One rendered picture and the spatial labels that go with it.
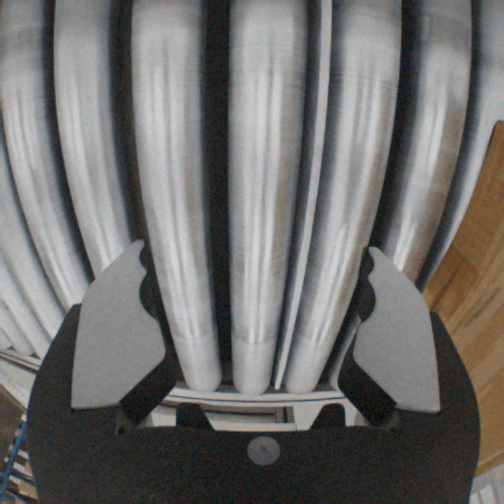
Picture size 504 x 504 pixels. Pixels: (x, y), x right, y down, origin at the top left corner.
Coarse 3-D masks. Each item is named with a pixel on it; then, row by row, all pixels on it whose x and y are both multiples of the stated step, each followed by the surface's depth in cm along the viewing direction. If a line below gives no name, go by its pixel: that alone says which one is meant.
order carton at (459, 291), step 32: (480, 192) 14; (480, 224) 14; (448, 256) 18; (480, 256) 14; (448, 288) 17; (480, 288) 14; (448, 320) 17; (480, 320) 13; (480, 352) 13; (480, 384) 12; (480, 416) 10; (480, 448) 9
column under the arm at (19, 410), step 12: (0, 384) 43; (0, 396) 44; (12, 396) 46; (0, 408) 43; (12, 408) 48; (24, 408) 50; (0, 420) 41; (12, 420) 46; (0, 432) 39; (12, 432) 44; (0, 444) 37; (0, 456) 35; (0, 468) 33
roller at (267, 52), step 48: (240, 0) 10; (288, 0) 10; (240, 48) 12; (288, 48) 11; (240, 96) 13; (288, 96) 13; (240, 144) 15; (288, 144) 15; (240, 192) 17; (288, 192) 17; (240, 240) 19; (288, 240) 19; (240, 288) 21; (240, 336) 24; (240, 384) 30
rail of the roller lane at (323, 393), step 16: (0, 352) 33; (16, 352) 32; (176, 352) 37; (224, 352) 38; (176, 368) 35; (224, 368) 35; (272, 368) 35; (176, 384) 32; (224, 384) 34; (272, 384) 34; (320, 384) 33; (176, 400) 33; (192, 400) 33; (208, 400) 33; (224, 400) 33; (240, 400) 33; (256, 400) 33; (272, 400) 33; (288, 400) 33; (304, 400) 33; (320, 400) 33; (336, 400) 33
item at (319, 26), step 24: (312, 0) 11; (312, 24) 12; (312, 48) 13; (312, 72) 14; (312, 96) 15; (312, 120) 15; (312, 144) 15; (312, 168) 16; (312, 192) 17; (312, 216) 18; (288, 264) 25; (288, 288) 24; (288, 312) 24; (288, 336) 24
